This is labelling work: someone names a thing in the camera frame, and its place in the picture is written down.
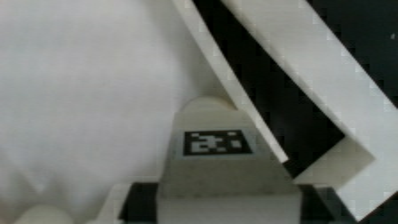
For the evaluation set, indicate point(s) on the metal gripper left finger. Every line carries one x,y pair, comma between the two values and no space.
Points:
112,205

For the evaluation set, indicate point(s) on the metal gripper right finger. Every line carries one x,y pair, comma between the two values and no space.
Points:
336,208

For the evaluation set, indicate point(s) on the white table leg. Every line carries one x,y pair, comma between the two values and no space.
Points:
224,185

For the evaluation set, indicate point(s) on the white U-shaped obstacle fence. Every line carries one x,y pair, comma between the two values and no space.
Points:
357,167

